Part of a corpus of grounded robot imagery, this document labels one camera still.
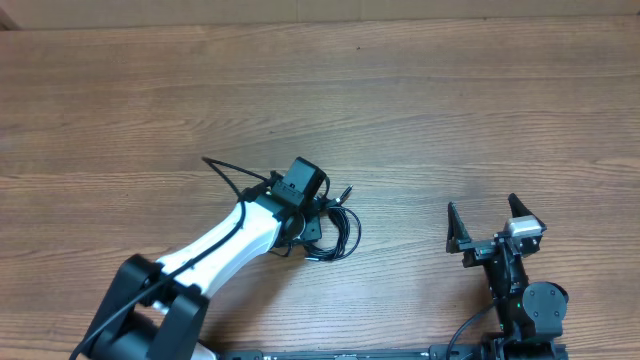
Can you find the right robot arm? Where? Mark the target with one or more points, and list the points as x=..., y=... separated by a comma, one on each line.
x=530, y=314

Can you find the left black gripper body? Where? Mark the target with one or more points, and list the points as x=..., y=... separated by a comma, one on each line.
x=312, y=228

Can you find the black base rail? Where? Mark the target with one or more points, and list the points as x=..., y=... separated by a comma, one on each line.
x=434, y=352

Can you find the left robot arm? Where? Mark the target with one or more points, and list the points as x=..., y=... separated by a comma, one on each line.
x=156, y=310

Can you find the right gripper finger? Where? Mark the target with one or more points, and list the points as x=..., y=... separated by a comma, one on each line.
x=518, y=209
x=457, y=235

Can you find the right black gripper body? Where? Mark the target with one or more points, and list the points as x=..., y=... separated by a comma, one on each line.
x=479, y=252

